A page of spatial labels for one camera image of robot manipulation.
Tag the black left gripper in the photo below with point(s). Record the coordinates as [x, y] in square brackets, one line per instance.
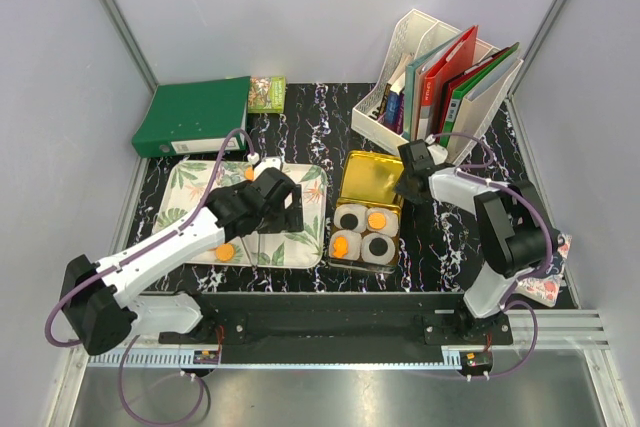
[290, 220]

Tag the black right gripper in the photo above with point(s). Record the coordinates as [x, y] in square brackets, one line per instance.
[400, 187]

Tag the orange round cookie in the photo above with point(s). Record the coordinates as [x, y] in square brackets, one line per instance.
[225, 252]
[250, 174]
[376, 220]

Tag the orange fish cookie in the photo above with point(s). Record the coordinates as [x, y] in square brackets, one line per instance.
[340, 247]

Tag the black round cookie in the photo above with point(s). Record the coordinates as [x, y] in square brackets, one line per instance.
[349, 221]
[378, 247]

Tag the gold cookie tin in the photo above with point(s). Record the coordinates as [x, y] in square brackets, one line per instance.
[369, 179]

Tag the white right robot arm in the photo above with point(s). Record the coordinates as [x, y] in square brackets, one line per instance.
[517, 238]

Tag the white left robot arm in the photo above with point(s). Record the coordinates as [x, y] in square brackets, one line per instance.
[104, 301]

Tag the blue book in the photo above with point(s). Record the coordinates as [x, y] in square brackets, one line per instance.
[393, 114]

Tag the beige folder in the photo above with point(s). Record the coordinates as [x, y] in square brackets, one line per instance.
[475, 116]

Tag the green folder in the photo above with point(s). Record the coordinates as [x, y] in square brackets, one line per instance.
[477, 84]

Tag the teal folder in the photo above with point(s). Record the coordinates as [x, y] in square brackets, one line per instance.
[414, 75]

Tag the floral rectangular tray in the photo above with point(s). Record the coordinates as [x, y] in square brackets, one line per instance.
[303, 250]

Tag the green card box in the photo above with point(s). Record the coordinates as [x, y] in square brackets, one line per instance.
[267, 95]

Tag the red folder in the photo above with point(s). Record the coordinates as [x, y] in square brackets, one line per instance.
[448, 63]

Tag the white file organizer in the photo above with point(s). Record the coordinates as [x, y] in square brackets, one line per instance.
[416, 33]

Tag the floral pink pouch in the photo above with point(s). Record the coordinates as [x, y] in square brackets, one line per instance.
[545, 291]

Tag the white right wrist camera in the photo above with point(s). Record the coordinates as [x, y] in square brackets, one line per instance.
[438, 153]

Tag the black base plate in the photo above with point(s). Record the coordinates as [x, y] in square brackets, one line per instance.
[338, 329]

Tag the green ring binder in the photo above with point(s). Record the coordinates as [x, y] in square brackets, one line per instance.
[192, 118]

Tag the grey slotted cable duct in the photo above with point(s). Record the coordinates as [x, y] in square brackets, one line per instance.
[150, 358]

